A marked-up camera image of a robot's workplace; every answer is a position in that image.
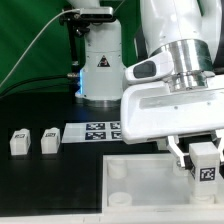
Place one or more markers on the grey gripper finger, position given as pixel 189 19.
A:
pixel 220 143

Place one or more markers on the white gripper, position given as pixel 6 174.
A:
pixel 150 109

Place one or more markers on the white square tabletop tray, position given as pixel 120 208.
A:
pixel 151 183

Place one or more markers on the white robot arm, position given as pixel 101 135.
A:
pixel 190 30

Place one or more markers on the white marker sheet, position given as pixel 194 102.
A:
pixel 92 132

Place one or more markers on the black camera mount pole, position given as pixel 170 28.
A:
pixel 77 28

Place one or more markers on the grey depth camera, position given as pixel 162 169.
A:
pixel 96 13

